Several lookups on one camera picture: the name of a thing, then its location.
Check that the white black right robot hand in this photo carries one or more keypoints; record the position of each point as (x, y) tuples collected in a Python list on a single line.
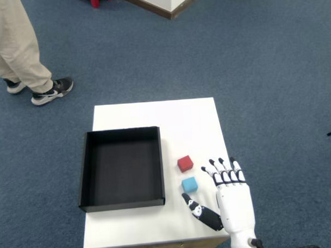
[(235, 206)]

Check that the blue foam cube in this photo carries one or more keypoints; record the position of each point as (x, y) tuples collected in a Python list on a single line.
[(190, 184)]

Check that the red foam cube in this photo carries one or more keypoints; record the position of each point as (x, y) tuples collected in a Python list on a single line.
[(185, 163)]

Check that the black open cardboard box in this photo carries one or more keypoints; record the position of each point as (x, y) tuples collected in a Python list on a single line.
[(123, 171)]

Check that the white topped wooden table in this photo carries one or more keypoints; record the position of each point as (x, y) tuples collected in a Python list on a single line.
[(154, 116)]

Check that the black white sneaker with swoosh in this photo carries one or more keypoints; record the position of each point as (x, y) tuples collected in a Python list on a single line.
[(55, 91)]

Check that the red plastic stool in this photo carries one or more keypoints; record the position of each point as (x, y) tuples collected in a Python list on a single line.
[(96, 1)]

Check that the beige trousers of person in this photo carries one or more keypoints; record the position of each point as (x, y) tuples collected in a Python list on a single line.
[(10, 39)]

